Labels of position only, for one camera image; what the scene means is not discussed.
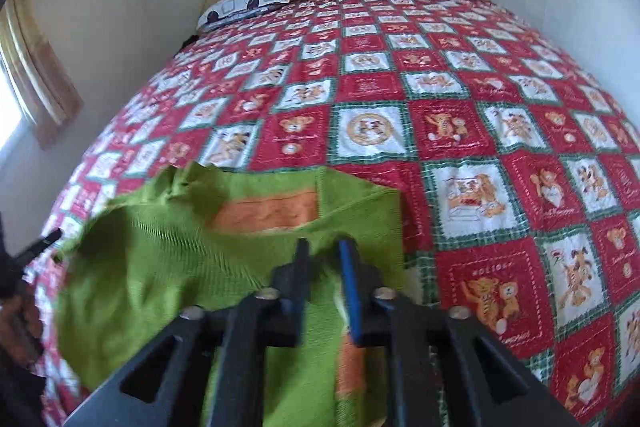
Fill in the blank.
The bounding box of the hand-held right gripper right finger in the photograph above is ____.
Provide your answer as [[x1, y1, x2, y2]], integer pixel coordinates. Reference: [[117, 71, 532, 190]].
[[339, 238, 583, 427]]

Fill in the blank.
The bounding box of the yellow patterned side curtain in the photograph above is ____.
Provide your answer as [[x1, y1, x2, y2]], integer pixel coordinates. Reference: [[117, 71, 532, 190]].
[[0, 0, 84, 151]]

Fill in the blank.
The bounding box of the sliding glass window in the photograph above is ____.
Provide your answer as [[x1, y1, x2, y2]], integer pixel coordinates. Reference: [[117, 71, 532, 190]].
[[0, 54, 25, 150]]

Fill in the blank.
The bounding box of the green orange striped knit sweater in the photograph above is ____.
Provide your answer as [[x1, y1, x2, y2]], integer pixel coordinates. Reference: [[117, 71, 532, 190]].
[[55, 162, 407, 427]]

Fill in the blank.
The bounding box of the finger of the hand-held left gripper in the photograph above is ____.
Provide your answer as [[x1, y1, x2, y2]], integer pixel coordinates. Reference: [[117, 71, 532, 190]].
[[15, 229, 64, 268]]

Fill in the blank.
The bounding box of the white patterned pillow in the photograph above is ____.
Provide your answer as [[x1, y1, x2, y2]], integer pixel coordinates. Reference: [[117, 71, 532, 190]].
[[197, 0, 297, 32]]

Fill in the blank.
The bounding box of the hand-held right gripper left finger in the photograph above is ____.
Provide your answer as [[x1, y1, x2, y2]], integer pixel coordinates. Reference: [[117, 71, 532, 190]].
[[62, 238, 311, 427]]

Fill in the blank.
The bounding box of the red checkered bear print blanket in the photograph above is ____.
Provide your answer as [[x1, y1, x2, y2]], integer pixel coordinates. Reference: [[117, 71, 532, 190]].
[[25, 0, 640, 427]]

